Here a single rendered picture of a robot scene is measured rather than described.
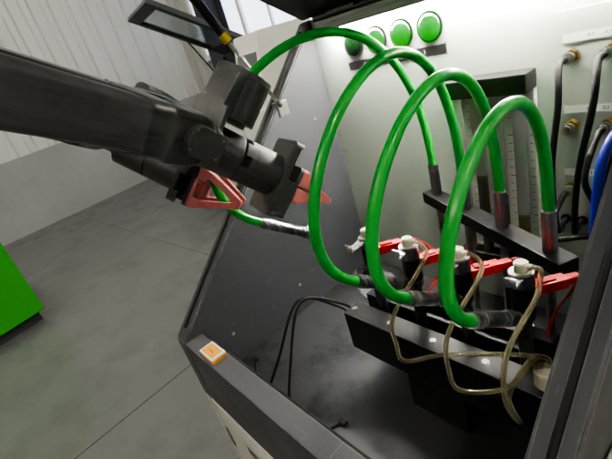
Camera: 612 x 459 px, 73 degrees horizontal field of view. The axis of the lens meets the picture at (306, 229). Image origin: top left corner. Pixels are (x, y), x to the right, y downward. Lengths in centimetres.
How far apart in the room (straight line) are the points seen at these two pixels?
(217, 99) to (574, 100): 51
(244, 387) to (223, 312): 23
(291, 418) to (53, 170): 659
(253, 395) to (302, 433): 12
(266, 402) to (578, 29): 69
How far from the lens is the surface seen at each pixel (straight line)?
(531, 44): 75
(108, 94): 39
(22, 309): 389
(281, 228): 69
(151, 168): 66
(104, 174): 725
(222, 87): 50
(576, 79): 74
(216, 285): 88
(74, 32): 745
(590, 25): 72
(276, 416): 67
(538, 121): 51
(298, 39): 66
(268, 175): 53
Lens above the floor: 143
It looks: 24 degrees down
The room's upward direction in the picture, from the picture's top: 17 degrees counter-clockwise
